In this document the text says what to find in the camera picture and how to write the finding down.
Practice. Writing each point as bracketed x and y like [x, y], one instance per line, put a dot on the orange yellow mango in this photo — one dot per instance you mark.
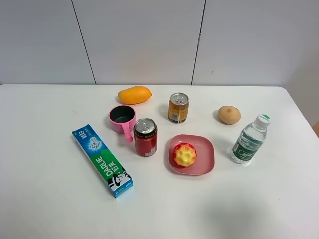
[134, 95]

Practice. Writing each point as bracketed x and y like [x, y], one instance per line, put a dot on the clear water bottle green label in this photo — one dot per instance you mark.
[250, 140]

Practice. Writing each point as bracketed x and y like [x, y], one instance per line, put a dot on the red yellow apple core toy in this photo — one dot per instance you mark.
[184, 154]

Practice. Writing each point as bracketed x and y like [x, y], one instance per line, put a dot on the red soda can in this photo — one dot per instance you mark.
[145, 136]

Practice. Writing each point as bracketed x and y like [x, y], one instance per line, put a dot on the pink cup with handle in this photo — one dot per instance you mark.
[123, 119]

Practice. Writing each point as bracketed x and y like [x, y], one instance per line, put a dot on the orange drink can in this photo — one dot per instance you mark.
[178, 108]

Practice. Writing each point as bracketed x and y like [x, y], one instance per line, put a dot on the blue green toothpaste box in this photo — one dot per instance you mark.
[106, 164]

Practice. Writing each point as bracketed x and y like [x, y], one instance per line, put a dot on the pink square plate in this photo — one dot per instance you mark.
[205, 161]

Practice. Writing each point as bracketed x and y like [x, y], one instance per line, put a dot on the brown round potato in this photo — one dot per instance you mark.
[229, 115]

